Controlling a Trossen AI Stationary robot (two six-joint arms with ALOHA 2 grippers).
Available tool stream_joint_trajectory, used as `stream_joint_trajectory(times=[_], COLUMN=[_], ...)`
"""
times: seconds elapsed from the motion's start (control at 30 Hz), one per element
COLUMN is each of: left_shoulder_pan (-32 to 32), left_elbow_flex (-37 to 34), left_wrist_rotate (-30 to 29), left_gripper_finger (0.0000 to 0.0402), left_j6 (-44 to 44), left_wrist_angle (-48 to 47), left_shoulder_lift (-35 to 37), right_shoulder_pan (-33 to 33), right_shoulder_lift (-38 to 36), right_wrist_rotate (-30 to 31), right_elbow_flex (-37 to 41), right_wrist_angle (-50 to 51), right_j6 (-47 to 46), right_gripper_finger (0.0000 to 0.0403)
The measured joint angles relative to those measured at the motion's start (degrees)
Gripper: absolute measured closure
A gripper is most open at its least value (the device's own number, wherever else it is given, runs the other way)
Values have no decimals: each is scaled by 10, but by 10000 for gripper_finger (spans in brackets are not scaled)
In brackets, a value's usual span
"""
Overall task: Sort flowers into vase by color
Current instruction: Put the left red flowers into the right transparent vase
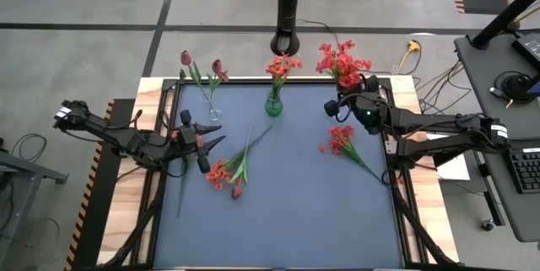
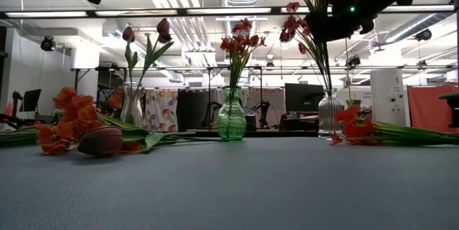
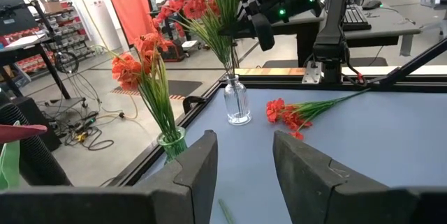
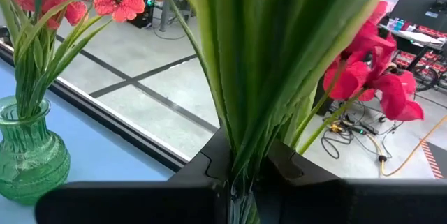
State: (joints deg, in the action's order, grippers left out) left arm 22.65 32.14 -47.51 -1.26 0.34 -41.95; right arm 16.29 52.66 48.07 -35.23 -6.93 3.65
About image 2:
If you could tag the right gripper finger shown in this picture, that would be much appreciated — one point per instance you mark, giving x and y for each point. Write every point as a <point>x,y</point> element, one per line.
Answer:
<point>330,26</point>
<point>315,26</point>

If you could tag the orange artificial flower spray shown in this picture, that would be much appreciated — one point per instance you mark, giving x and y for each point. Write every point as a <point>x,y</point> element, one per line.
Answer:
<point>71,111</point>
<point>226,43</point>
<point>244,26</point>

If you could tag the clear ribbed glass vase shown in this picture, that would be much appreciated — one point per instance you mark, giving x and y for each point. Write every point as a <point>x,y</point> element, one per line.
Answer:
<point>328,115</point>

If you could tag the dark red artificial tulip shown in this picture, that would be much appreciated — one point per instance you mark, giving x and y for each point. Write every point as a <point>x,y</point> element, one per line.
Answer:
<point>100,140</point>
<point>164,29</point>
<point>128,34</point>

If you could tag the black idle robot arm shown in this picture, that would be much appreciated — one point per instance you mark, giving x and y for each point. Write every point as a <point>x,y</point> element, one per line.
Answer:
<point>211,113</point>
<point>265,110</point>

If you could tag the green glass vase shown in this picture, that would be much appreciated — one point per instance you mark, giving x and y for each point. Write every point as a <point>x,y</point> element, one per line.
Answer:
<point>231,122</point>

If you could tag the tall clear glass vase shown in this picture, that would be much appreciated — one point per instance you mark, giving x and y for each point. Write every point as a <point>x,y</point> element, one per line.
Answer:
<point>132,108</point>

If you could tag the large black computer monitor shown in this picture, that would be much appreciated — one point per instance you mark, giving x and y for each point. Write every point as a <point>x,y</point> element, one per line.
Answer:
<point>303,95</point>

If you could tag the white pillar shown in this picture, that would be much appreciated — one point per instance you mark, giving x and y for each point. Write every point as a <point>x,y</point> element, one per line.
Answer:
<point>389,94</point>

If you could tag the orange-red partition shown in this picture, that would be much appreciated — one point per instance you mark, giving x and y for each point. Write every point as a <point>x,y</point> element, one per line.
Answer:
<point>423,108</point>

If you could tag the black cloth panel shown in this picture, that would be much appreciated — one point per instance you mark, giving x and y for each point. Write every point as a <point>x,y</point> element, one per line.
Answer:
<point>188,110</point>

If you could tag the white floral patterned cloth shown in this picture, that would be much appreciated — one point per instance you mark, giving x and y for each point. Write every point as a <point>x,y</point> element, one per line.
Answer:
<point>161,110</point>

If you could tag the blue-grey table mat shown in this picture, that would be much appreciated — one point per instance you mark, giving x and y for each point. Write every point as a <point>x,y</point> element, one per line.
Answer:
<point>229,187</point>

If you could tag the person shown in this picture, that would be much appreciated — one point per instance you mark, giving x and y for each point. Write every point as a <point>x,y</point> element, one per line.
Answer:
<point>114,100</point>

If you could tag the small black computer monitor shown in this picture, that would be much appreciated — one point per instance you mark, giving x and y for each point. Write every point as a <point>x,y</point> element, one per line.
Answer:
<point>31,99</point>

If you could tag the black hanging camera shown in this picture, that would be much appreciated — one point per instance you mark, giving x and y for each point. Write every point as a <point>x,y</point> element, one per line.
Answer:
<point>353,61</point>
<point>47,43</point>
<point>424,35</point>

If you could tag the black distant rig frame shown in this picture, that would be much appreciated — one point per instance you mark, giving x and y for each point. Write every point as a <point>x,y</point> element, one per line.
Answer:
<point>209,79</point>

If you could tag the black frame bar with lights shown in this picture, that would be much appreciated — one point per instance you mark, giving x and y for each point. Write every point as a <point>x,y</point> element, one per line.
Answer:
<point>182,11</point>

